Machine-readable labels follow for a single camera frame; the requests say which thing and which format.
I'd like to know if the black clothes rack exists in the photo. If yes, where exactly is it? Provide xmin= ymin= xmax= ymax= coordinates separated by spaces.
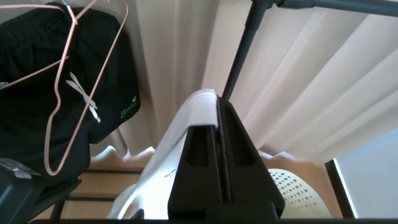
xmin=49 ymin=0 xmax=398 ymax=220

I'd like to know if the white garment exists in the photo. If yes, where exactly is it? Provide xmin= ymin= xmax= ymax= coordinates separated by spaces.
xmin=107 ymin=88 xmax=219 ymax=220

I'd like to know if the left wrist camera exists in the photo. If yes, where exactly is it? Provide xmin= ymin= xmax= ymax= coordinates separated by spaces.
xmin=0 ymin=157 xmax=43 ymax=223

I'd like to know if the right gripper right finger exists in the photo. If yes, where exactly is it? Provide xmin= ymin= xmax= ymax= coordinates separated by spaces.
xmin=216 ymin=96 xmax=285 ymax=219

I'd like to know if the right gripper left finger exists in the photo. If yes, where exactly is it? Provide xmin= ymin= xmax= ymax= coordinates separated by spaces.
xmin=167 ymin=125 xmax=223 ymax=219

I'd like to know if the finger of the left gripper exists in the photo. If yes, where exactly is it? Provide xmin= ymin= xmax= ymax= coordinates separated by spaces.
xmin=30 ymin=179 xmax=82 ymax=214

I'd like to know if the black garment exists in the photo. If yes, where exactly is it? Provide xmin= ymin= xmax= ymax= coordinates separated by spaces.
xmin=0 ymin=2 xmax=141 ymax=184

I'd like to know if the white laundry basket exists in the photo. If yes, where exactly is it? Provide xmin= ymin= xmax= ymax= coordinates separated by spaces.
xmin=269 ymin=167 xmax=332 ymax=218

